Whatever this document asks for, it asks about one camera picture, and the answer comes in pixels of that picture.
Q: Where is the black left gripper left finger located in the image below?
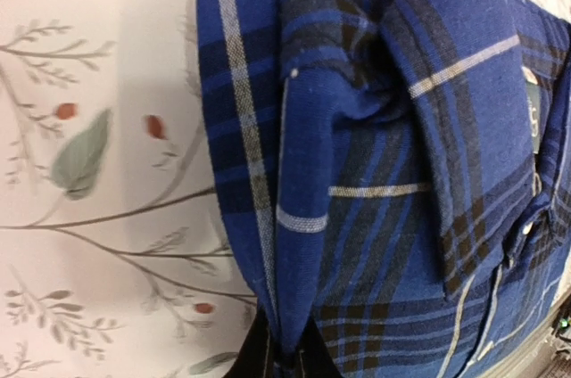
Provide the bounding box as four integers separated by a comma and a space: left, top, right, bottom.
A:
227, 309, 278, 378

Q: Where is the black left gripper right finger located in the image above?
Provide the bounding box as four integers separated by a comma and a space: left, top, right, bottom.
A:
294, 317, 343, 378

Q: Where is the dark blue plaid shirt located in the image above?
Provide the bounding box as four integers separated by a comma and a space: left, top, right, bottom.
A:
196, 0, 570, 377

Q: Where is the floral patterned table mat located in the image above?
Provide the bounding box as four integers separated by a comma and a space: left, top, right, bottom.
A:
1, 0, 570, 377

